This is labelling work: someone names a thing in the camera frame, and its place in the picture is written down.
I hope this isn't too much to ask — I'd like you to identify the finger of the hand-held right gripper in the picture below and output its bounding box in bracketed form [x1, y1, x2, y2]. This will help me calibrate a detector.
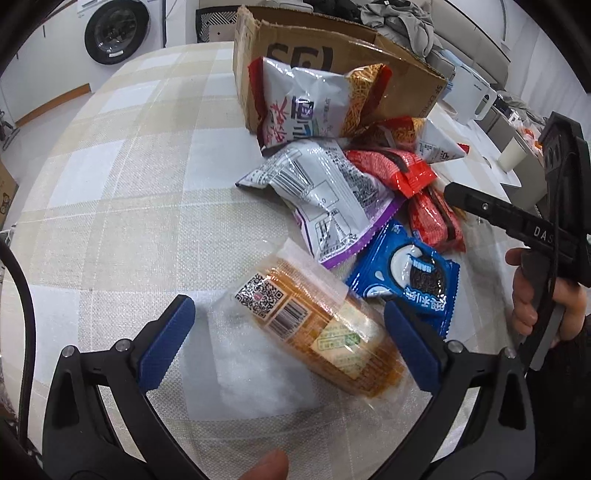
[443, 182, 563, 253]

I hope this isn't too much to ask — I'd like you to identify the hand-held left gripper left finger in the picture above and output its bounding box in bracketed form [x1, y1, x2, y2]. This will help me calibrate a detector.
[42, 295, 197, 480]

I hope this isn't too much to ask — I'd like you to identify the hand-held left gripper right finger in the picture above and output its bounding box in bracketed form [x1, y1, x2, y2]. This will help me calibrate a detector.
[383, 298, 555, 480]

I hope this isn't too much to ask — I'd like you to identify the clear-wrapped orange biscuit pack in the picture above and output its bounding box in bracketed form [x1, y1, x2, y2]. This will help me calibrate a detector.
[208, 237, 411, 416]

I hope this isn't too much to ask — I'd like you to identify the red wafer packet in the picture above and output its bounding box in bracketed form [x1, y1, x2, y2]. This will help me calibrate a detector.
[407, 187, 467, 254]
[345, 148, 438, 198]

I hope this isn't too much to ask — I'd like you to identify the silver purple snack bag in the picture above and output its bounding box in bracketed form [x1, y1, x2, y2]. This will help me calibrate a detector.
[235, 138, 406, 271]

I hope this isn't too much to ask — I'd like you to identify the silver red noodle snack bag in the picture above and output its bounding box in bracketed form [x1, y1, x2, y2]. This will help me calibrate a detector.
[248, 56, 393, 155]

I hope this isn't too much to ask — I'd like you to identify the brown cardboard box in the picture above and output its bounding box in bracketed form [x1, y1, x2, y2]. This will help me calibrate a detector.
[232, 6, 448, 136]

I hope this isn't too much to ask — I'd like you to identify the person's right hand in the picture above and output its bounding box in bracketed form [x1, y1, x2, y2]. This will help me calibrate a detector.
[505, 248, 591, 343]

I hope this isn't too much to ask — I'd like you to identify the person's left hand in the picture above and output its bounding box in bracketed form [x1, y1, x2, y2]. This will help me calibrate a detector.
[244, 449, 291, 480]

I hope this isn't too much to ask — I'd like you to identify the white cup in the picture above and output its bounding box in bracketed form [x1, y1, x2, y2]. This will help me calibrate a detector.
[498, 137, 522, 172]

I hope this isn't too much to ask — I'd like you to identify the blue cookie packet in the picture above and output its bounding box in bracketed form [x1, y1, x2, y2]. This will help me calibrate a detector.
[345, 220, 461, 340]

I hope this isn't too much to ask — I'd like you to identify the white electric kettle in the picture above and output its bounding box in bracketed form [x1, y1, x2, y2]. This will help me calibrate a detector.
[450, 65, 498, 121]

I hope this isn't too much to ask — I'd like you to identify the small red noodle snack bag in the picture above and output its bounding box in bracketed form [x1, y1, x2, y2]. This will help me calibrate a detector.
[355, 116, 470, 164]

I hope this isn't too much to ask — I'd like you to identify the light blue cloth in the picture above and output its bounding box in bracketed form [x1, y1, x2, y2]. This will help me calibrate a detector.
[431, 46, 462, 75]

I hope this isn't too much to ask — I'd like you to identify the grey sofa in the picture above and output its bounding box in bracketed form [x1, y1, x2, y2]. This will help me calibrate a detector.
[427, 18, 511, 90]

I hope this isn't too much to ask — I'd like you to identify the grey jacket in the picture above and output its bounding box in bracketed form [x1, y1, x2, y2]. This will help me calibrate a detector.
[360, 0, 437, 58]

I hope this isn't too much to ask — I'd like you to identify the brown carton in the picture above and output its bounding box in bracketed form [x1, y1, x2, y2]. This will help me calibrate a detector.
[0, 159, 19, 229]

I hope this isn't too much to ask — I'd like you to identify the white washing machine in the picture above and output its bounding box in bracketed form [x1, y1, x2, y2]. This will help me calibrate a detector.
[76, 0, 167, 65]

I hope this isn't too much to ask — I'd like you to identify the black cable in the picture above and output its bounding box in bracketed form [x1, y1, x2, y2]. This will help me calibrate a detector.
[0, 240, 37, 444]

